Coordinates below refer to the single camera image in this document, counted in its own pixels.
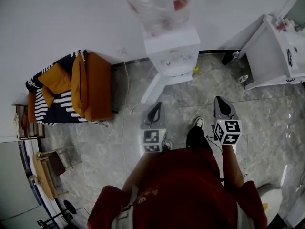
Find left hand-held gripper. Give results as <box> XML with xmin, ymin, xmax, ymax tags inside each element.
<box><xmin>138</xmin><ymin>101</ymin><xmax>168</xmax><ymax>153</ymax></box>

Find orange sofa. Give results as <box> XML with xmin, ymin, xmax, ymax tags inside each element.
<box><xmin>25</xmin><ymin>49</ymin><xmax>114</xmax><ymax>126</ymax></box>

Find person's black trousers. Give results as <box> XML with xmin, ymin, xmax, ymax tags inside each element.
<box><xmin>185</xmin><ymin>125</ymin><xmax>213</xmax><ymax>154</ymax></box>

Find black floor fan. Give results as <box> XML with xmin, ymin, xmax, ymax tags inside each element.
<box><xmin>37</xmin><ymin>199</ymin><xmax>78</xmax><ymax>228</ymax></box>

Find black bottle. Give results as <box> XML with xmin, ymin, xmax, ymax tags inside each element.
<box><xmin>221</xmin><ymin>53</ymin><xmax>234</xmax><ymax>65</ymax></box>

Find person's right white shoe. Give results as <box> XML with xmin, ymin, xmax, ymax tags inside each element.
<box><xmin>193</xmin><ymin>117</ymin><xmax>205</xmax><ymax>129</ymax></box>

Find clear water bottle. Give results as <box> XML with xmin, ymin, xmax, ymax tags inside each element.
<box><xmin>120</xmin><ymin>0</ymin><xmax>194</xmax><ymax>37</ymax></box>

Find person's right forearm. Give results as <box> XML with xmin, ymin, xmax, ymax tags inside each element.
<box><xmin>221</xmin><ymin>143</ymin><xmax>245</xmax><ymax>188</ymax></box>

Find wooden rack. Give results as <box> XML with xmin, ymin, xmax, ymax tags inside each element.
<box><xmin>13</xmin><ymin>103</ymin><xmax>46</xmax><ymax>140</ymax></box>

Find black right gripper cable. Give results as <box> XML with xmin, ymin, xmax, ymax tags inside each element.
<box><xmin>206</xmin><ymin>134</ymin><xmax>225</xmax><ymax>181</ymax></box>

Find small orange cushion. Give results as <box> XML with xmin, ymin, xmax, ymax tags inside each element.
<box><xmin>42</xmin><ymin>86</ymin><xmax>55</xmax><ymax>108</ymax></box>

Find black white striped blanket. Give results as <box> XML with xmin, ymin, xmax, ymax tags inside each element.
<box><xmin>25</xmin><ymin>49</ymin><xmax>108</xmax><ymax>126</ymax></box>

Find white water dispenser cabinet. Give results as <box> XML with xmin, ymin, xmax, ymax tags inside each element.
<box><xmin>142</xmin><ymin>25</ymin><xmax>201</xmax><ymax>84</ymax></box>

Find white sink cabinet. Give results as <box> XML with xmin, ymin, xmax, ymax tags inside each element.
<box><xmin>240</xmin><ymin>13</ymin><xmax>305</xmax><ymax>92</ymax></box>

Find white chest strap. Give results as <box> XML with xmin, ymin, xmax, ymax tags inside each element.
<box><xmin>115</xmin><ymin>185</ymin><xmax>141</xmax><ymax>229</ymax></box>

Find wooden chair with brown seat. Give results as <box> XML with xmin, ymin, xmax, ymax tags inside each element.
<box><xmin>32</xmin><ymin>146</ymin><xmax>83</xmax><ymax>201</ymax></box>

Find person's left forearm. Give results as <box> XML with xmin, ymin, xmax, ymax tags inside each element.
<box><xmin>122</xmin><ymin>151</ymin><xmax>153</xmax><ymax>191</ymax></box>

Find fried egg shaped cushion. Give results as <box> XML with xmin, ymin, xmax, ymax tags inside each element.
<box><xmin>257</xmin><ymin>184</ymin><xmax>284</xmax><ymax>224</ymax></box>

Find red soap bottle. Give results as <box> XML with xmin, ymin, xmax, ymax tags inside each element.
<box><xmin>276</xmin><ymin>18</ymin><xmax>288</xmax><ymax>32</ymax></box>

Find large orange cushion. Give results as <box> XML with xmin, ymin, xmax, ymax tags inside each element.
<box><xmin>71</xmin><ymin>53</ymin><xmax>88</xmax><ymax>118</ymax></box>

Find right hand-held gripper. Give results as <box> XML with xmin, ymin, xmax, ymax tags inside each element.
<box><xmin>213</xmin><ymin>95</ymin><xmax>243</xmax><ymax>146</ymax></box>

